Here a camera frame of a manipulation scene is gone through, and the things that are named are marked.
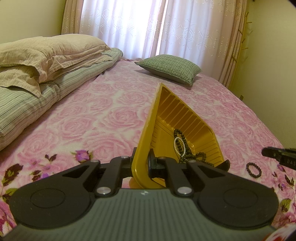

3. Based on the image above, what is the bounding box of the dark wooden bead necklace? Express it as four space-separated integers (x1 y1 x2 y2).
172 128 215 166

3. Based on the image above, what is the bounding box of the white pearl bracelet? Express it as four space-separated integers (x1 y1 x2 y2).
173 136 186 155

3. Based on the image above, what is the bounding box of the dark bead bracelet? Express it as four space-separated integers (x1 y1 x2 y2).
246 162 263 178

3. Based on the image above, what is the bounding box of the yellow plastic tray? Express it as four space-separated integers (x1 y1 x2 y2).
129 83 224 189

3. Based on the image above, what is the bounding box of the pink rose bed blanket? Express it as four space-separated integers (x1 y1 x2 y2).
1 60 295 235

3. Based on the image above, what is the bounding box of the green checked cushion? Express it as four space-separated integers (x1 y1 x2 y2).
135 54 202 86

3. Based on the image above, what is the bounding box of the green striped folded quilt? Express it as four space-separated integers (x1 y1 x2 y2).
1 48 123 150

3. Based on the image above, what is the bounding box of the wooden coat rack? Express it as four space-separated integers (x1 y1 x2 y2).
231 11 252 63

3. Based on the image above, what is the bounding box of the beige pillow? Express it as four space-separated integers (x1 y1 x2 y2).
1 34 112 97

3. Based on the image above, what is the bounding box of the white sheer curtain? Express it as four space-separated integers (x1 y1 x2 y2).
78 0 230 79

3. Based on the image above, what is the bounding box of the beige drape curtain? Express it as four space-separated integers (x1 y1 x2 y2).
60 0 248 88

